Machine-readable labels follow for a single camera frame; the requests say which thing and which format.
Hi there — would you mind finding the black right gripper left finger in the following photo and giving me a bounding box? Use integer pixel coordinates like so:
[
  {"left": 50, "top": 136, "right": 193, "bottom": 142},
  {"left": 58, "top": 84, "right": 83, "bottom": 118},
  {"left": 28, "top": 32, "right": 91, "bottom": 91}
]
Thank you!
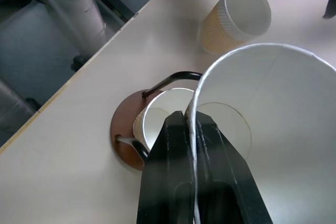
[{"left": 136, "top": 110, "right": 197, "bottom": 224}]

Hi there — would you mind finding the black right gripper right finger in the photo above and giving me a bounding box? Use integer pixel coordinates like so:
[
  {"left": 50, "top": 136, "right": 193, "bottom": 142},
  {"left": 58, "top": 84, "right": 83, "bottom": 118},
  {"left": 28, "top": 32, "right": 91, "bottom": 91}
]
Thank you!
[{"left": 194, "top": 111, "right": 275, "bottom": 224}]

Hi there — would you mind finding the large white paper cup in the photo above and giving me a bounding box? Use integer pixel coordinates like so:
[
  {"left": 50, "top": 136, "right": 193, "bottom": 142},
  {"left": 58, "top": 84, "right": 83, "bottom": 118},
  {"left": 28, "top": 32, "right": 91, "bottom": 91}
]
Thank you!
[{"left": 184, "top": 42, "right": 336, "bottom": 224}]

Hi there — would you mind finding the white cup in holder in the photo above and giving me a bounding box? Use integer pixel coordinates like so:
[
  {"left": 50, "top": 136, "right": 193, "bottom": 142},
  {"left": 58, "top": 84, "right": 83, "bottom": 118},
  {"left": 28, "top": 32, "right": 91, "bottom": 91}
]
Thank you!
[{"left": 132, "top": 88, "right": 196, "bottom": 154}]

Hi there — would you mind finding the ribbed brown paper cup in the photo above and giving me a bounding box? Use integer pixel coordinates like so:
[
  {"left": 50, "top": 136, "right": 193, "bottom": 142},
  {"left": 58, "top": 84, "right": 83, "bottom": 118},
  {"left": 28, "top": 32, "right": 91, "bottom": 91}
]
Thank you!
[{"left": 201, "top": 0, "right": 272, "bottom": 55}]

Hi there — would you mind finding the grey padded seat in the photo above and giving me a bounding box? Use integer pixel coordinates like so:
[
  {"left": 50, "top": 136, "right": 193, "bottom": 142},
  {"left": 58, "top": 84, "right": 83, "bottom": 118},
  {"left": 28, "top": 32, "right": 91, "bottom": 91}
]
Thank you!
[{"left": 0, "top": 1, "right": 82, "bottom": 104}]

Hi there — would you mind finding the white cylindrical tube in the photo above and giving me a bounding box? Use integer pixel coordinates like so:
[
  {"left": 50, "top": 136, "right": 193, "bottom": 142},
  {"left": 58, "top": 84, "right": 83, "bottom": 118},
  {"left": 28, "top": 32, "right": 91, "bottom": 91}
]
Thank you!
[{"left": 44, "top": 0, "right": 108, "bottom": 57}]

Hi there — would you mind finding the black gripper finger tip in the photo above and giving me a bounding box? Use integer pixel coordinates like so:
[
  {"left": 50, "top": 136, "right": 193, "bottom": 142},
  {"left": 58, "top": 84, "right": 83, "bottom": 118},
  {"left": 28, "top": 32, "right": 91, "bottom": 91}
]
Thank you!
[{"left": 322, "top": 0, "right": 336, "bottom": 19}]

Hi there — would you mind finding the wire cup holder wooden base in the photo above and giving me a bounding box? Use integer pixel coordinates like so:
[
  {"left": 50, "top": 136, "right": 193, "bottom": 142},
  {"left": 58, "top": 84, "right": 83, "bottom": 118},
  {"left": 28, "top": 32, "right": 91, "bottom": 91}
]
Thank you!
[{"left": 111, "top": 70, "right": 204, "bottom": 172}]

